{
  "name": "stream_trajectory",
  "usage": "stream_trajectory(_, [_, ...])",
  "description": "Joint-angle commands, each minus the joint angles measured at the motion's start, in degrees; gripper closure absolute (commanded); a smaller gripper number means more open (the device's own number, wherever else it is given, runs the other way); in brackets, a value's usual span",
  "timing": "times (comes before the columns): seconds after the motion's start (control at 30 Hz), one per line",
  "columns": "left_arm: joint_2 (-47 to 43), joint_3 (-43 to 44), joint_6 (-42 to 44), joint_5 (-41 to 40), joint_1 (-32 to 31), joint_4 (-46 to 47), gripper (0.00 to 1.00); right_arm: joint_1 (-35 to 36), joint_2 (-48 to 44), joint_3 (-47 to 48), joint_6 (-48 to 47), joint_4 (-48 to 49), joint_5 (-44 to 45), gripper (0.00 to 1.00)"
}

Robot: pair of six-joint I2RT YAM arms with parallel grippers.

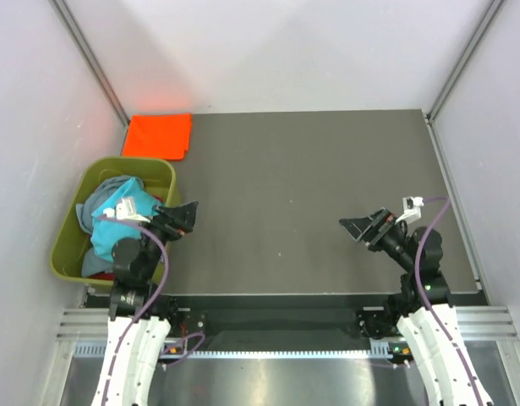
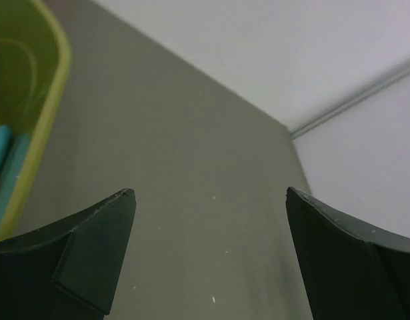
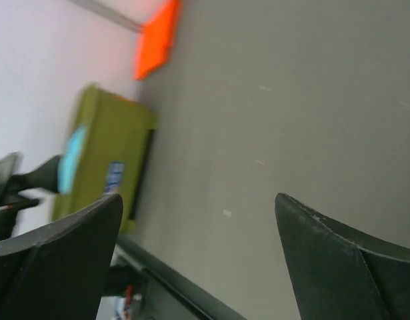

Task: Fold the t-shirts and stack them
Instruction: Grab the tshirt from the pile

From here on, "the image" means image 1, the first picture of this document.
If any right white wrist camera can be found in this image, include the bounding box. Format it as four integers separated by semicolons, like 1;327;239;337
396;196;424;225

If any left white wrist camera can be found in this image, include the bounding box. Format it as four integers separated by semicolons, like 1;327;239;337
102;197;151;223

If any cyan t shirt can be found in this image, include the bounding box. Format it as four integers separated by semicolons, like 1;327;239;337
90;176;160;262

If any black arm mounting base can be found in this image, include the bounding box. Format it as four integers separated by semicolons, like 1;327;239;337
84;291;489;343

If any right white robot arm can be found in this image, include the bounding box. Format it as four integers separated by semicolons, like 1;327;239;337
339;208;494;405

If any grey blue t shirt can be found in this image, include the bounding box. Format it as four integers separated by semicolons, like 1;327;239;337
75;175;131;234
81;248;112;277

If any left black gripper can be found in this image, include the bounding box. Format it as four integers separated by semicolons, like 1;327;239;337
130;200;199;278

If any folded orange t shirt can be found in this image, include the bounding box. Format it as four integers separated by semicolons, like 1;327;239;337
122;113;192;161

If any red t shirt in bin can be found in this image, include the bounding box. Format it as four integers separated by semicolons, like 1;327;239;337
90;272;114;281

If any aluminium frame rail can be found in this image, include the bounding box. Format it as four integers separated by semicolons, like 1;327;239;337
424;113;485;291

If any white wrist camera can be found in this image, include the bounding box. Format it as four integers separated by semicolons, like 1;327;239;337
396;196;424;225
102;197;151;223

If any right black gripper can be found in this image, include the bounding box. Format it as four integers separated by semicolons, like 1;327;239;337
339;206;416;272

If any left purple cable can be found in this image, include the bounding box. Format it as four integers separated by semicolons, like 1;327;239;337
96;214;208;406

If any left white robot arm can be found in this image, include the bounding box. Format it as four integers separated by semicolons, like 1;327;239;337
91;198;199;405

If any purple cable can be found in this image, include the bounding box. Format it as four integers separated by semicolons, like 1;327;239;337
369;195;495;406
96;214;208;406

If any slotted white cable duct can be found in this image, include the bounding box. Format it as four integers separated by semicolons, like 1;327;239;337
74;342;412;360

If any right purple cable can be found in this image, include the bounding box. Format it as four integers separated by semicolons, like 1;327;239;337
369;195;495;406

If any olive green plastic bin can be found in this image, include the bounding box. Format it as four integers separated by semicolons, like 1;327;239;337
50;156;181;293

